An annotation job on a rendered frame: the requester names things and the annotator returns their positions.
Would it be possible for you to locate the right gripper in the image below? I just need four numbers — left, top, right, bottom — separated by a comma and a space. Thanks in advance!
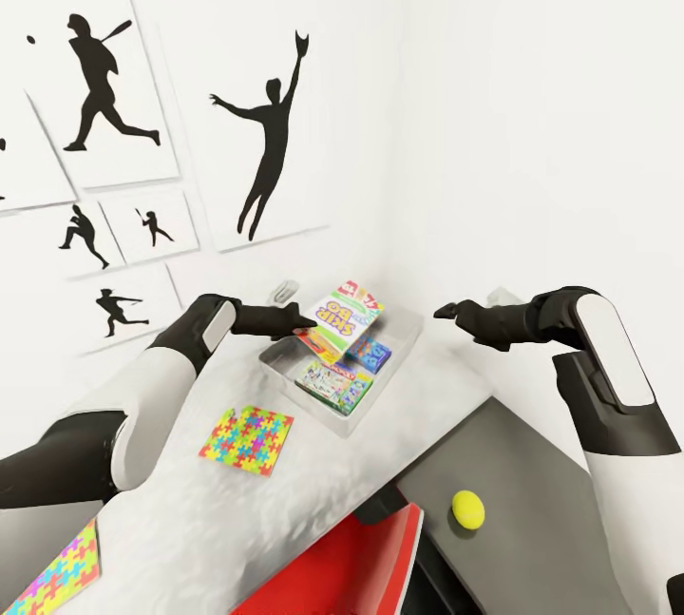
433, 300, 516, 352

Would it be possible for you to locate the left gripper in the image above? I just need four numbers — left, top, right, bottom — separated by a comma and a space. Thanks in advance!
252, 302, 318, 343

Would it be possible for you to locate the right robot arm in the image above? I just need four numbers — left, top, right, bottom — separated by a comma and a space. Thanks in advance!
433, 286, 684, 615

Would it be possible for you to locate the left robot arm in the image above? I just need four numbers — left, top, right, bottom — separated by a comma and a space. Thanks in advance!
0, 280, 318, 615

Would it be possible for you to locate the jigsaw puzzle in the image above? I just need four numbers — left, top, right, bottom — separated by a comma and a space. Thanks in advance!
3, 520, 100, 615
198, 405, 294, 477

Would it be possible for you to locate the tennis ball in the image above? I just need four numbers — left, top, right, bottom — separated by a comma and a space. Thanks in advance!
452, 490, 485, 529

